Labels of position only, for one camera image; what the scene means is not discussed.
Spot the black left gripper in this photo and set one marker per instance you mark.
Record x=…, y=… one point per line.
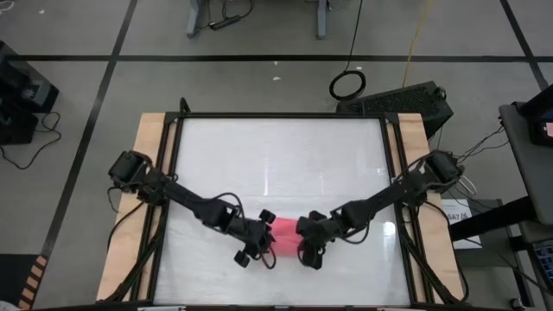
x=255, y=237

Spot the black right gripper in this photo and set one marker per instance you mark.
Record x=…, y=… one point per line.
x=322, y=233

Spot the pink towel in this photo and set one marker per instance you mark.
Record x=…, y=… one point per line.
x=286, y=237

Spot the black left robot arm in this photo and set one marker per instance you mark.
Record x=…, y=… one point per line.
x=190, y=203

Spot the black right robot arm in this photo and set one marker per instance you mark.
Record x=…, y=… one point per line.
x=389, y=196

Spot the white paper label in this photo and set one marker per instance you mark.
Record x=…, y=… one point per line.
x=460, y=216

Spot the wooden base board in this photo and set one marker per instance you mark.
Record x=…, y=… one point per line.
x=147, y=129

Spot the black desk support beam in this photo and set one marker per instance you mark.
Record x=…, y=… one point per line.
x=488, y=220

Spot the grey desk leg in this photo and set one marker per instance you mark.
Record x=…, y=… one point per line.
x=193, y=21
x=321, y=21

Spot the black power strip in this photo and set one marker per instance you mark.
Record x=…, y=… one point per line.
x=224, y=22

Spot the grey side desk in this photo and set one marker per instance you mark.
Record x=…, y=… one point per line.
x=527, y=151

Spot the black keyboard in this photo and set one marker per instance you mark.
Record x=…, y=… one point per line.
x=545, y=259

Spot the black orange striped mat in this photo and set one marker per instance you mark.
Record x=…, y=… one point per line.
x=13, y=281

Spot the black monitor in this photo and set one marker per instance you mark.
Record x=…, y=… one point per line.
x=535, y=116

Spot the black equipment stack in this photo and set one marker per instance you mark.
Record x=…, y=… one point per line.
x=21, y=86

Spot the black table frame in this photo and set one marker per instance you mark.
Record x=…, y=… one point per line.
x=281, y=115

